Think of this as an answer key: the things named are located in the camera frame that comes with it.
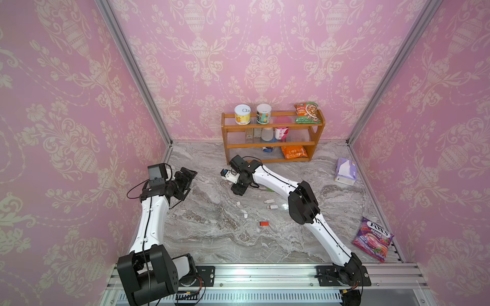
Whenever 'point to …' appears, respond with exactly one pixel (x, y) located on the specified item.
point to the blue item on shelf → (268, 149)
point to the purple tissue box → (346, 171)
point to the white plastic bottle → (267, 134)
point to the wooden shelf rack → (245, 140)
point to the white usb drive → (270, 201)
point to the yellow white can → (242, 114)
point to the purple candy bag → (373, 238)
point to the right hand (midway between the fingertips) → (238, 187)
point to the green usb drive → (270, 189)
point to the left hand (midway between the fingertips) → (195, 178)
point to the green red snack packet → (307, 113)
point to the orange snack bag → (292, 152)
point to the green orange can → (263, 113)
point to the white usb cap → (245, 215)
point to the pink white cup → (281, 132)
